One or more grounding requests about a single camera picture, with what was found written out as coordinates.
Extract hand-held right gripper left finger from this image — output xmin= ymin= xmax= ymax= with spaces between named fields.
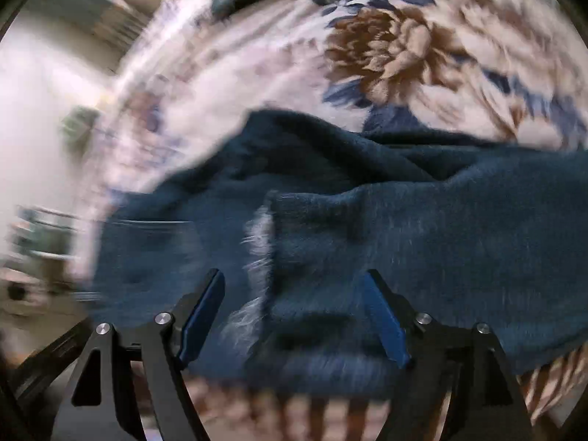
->
xmin=50 ymin=268 xmax=227 ymax=441

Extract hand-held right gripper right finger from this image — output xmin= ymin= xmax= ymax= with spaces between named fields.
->
xmin=361 ymin=269 xmax=536 ymax=441

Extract blue denim pants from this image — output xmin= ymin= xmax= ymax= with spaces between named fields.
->
xmin=92 ymin=108 xmax=588 ymax=400

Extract teal storage rack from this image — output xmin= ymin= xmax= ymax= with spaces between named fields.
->
xmin=8 ymin=206 xmax=80 ymax=265

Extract green plastic bag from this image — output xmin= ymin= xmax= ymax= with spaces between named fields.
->
xmin=62 ymin=105 xmax=100 ymax=148

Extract floral bed blanket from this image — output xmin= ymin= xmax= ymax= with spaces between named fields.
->
xmin=73 ymin=0 xmax=588 ymax=286

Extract striped grey-blue curtain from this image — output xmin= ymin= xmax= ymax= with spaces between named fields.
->
xmin=41 ymin=0 xmax=154 ymax=53

